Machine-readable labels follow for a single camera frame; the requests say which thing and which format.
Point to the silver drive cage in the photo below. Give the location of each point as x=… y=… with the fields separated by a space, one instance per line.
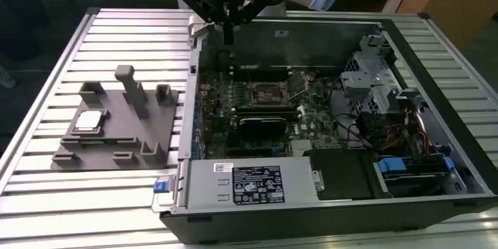
x=366 y=85

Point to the blue disk carrier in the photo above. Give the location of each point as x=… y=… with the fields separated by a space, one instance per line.
x=392 y=166

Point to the grey parts rack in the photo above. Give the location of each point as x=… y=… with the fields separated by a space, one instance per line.
x=116 y=132

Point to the black RAM stick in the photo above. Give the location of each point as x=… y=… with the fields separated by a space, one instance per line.
x=264 y=112

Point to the small white barcode label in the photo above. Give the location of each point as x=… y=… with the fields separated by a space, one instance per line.
x=222 y=167

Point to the black open PC case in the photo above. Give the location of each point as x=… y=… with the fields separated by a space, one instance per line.
x=295 y=222

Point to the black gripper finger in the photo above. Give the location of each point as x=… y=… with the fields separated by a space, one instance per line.
x=197 y=4
x=240 y=15

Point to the grey power supply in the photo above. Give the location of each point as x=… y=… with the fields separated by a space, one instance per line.
x=206 y=185

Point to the silver CPU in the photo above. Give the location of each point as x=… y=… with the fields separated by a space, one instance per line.
x=89 y=120

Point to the blue case latch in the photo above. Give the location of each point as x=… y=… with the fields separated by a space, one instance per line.
x=161 y=186

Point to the green motherboard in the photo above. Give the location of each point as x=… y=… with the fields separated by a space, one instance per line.
x=311 y=120

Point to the CPU socket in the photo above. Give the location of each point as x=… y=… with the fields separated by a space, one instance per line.
x=270 y=94

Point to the black power supply label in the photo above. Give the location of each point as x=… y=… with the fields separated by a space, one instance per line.
x=258 y=185

